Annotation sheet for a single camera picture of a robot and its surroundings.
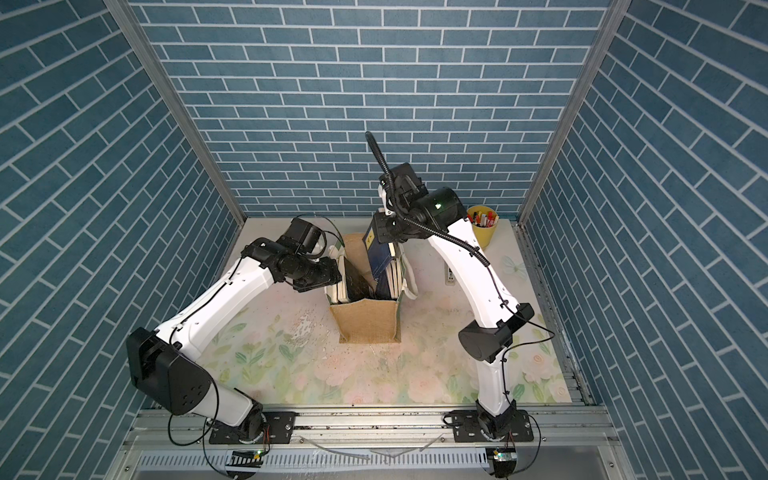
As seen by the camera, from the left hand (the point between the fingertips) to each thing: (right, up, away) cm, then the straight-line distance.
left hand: (341, 281), depth 80 cm
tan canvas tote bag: (+6, -12, +4) cm, 14 cm away
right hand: (+12, +13, -8) cm, 19 cm away
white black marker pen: (+33, -2, +20) cm, 38 cm away
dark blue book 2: (+14, +2, +3) cm, 15 cm away
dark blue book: (+11, +8, -6) cm, 15 cm away
